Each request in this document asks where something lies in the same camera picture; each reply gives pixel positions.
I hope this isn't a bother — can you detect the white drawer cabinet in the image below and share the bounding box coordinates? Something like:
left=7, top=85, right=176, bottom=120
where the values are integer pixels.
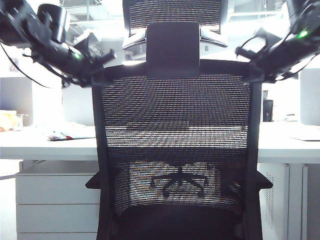
left=15, top=173, right=101, bottom=240

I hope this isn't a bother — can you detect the small black box device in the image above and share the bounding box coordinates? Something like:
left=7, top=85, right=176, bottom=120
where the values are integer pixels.
left=262, top=99, right=274, bottom=123

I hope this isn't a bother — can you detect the small wall sticker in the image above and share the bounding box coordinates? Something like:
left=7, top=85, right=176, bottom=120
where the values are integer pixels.
left=9, top=57, right=20, bottom=74

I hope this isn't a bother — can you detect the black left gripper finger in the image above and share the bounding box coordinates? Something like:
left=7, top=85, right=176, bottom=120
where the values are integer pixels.
left=96, top=48, right=116, bottom=67
left=91, top=72, right=116, bottom=86

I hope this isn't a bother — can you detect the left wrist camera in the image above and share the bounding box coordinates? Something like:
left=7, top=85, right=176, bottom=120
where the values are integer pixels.
left=72, top=31, right=101, bottom=59

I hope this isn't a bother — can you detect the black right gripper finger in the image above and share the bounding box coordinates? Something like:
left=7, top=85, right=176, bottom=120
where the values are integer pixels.
left=242, top=67, right=266, bottom=85
left=235, top=28, right=276, bottom=60

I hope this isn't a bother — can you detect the black mesh office chair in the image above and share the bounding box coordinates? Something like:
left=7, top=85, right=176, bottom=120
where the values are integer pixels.
left=84, top=0, right=274, bottom=240

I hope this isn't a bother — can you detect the yellow food container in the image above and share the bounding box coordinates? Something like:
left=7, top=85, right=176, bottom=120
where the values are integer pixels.
left=0, top=109, right=18, bottom=132

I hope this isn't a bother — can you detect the black star chair base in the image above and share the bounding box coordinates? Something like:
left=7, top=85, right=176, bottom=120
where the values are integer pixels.
left=151, top=164, right=210, bottom=199

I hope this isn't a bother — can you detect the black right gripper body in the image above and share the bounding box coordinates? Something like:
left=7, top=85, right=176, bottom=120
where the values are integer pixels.
left=257, top=29, right=319, bottom=81

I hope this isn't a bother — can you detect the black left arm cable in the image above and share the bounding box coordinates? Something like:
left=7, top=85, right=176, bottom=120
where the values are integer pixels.
left=0, top=41, right=55, bottom=90

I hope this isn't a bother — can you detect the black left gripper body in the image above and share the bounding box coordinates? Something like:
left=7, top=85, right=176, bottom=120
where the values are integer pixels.
left=46, top=41, right=106, bottom=88

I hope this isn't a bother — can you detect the grey desk partition panel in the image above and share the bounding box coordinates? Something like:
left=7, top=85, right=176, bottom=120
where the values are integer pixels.
left=61, top=84, right=95, bottom=126
left=299, top=66, right=320, bottom=126
left=0, top=77, right=33, bottom=112

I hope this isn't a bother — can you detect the patterned cloth bundle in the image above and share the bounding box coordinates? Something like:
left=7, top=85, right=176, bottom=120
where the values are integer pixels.
left=47, top=121, right=97, bottom=142

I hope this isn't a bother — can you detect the white paper sheet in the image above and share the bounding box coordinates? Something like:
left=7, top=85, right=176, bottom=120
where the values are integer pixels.
left=289, top=131, right=320, bottom=142

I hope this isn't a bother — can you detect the clear glass jar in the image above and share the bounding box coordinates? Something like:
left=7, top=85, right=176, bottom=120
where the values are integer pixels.
left=15, top=113, right=30, bottom=127

